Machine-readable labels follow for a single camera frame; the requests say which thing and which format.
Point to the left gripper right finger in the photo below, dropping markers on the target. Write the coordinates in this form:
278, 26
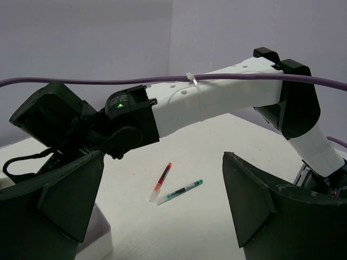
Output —
275, 219

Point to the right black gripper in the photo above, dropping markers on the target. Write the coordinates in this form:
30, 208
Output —
64, 154

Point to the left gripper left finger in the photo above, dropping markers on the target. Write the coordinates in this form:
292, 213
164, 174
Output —
46, 216

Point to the red ink gel pen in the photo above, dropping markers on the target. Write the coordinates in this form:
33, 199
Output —
155, 192

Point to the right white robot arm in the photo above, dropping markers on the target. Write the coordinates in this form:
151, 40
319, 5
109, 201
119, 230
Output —
282, 91

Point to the right white organizer bin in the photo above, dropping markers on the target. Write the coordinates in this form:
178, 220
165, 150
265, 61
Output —
98, 239

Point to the green ink gel pen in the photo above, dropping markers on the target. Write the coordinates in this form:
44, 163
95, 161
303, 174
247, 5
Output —
178, 192

